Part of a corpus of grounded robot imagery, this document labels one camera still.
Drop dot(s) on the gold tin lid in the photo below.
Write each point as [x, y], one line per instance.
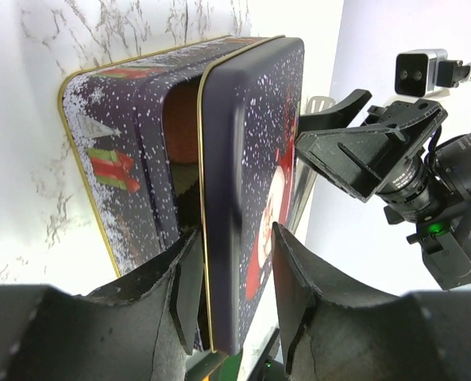
[248, 112]

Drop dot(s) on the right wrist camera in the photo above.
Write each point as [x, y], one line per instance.
[421, 73]

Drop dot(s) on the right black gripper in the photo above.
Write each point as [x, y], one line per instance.
[396, 155]

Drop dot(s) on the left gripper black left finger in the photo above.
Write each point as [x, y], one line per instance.
[143, 325]

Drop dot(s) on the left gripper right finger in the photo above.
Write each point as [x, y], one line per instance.
[328, 322]

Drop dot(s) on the gold cookie tin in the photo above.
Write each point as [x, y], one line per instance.
[135, 134]

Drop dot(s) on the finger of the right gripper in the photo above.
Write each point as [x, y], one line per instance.
[323, 113]

